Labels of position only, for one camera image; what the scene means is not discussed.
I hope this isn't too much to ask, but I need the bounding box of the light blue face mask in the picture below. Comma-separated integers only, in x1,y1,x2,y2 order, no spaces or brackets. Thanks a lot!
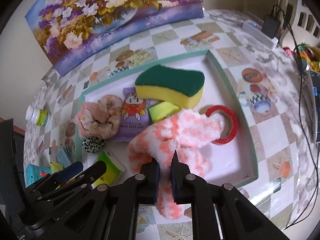
57,146,75,168

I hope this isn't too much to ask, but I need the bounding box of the black white leopard scrunchie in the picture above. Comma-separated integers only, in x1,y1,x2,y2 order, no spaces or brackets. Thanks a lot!
81,137,106,154

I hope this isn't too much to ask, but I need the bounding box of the green tissue pack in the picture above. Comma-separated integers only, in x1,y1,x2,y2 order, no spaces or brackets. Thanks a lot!
93,151,126,187

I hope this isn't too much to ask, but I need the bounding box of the pink fabric scrunchie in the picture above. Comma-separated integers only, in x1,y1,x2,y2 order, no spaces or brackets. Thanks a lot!
75,95,123,139

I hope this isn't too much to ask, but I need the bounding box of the purple cartoon snack packet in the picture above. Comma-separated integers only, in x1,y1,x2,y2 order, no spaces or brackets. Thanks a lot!
113,87,151,142

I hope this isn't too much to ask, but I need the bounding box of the red tape roll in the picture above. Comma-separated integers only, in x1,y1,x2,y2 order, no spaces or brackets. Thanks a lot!
206,105,238,145

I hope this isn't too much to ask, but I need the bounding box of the pink white fuzzy cloth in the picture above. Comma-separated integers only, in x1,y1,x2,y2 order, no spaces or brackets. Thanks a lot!
127,109,222,219

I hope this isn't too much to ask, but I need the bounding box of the green yellow sponge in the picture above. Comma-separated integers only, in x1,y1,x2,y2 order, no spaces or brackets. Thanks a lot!
135,64,205,109

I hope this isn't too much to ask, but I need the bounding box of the teal plush toy cube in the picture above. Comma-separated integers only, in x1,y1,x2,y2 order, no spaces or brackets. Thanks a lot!
24,164,52,187

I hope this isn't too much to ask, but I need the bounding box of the white pill bottle green label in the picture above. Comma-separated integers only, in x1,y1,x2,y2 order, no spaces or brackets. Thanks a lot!
25,105,51,127

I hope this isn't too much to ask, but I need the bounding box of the white tray teal rim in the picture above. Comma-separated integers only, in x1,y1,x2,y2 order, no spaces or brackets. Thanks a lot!
75,51,258,187

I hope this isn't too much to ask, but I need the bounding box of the patterned tablecloth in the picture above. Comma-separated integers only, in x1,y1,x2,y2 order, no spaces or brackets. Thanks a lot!
23,10,319,229

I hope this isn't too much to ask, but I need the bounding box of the floral canvas painting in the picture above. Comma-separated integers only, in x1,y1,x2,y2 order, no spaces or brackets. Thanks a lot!
25,0,203,75

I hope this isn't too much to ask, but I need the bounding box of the white power strip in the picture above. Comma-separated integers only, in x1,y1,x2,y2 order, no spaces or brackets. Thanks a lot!
242,20,278,50

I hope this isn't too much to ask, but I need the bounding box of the black power adapter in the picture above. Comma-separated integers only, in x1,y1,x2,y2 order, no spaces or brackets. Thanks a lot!
261,15,281,39

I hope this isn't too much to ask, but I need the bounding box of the white shelf unit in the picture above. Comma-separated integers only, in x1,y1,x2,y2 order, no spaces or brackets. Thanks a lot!
281,0,319,47

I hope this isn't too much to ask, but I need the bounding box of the black cable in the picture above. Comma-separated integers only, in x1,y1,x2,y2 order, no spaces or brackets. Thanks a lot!
271,3,320,230

